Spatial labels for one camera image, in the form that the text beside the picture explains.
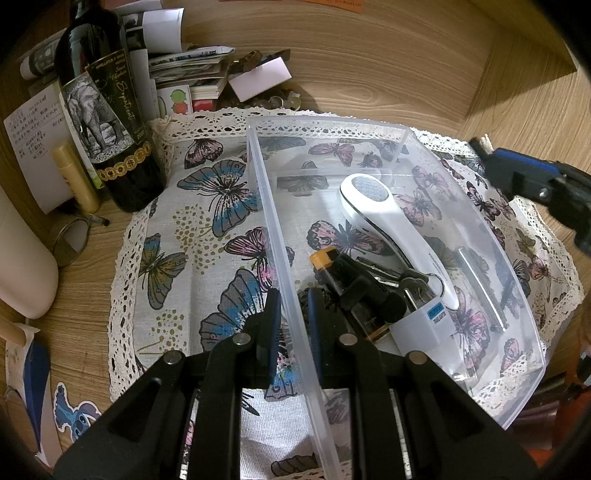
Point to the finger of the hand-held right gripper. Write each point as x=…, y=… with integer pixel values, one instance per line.
x=526, y=159
x=517, y=182

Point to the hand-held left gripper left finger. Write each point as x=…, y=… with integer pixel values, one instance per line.
x=272, y=323

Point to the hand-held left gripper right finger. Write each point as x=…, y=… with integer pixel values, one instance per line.
x=316, y=332

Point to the dark beaded ornament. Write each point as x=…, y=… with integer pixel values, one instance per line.
x=304, y=300

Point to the clear plastic storage box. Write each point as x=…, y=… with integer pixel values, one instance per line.
x=295, y=258

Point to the orange capped dark vial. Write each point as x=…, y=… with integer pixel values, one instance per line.
x=323, y=261

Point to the bunch of keys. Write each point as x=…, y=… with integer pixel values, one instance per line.
x=411, y=281

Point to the white handheld shower head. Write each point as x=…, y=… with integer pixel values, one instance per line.
x=369, y=203

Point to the butterfly print lace cloth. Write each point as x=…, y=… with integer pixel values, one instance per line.
x=207, y=230

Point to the dark thin pen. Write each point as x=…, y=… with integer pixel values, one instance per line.
x=94, y=219

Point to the blue cartoon sticker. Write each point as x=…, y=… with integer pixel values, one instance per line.
x=76, y=413

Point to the pile of brass trinkets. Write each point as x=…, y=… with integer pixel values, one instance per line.
x=277, y=99

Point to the fruit print booklet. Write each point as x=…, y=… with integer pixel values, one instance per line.
x=178, y=101

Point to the dark wine bottle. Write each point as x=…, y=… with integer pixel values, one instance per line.
x=115, y=138

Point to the yellow lip balm tube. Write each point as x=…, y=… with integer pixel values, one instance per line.
x=76, y=180

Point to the lavender card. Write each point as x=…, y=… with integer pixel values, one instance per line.
x=258, y=78

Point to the blue paper sheet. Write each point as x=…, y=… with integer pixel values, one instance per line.
x=37, y=397

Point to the pale pink cylindrical bottle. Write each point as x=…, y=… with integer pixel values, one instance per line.
x=23, y=267

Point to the stack of papers and booklets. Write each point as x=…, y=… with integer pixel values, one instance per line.
x=184, y=64

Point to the handwritten note paper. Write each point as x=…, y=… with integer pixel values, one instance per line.
x=32, y=134

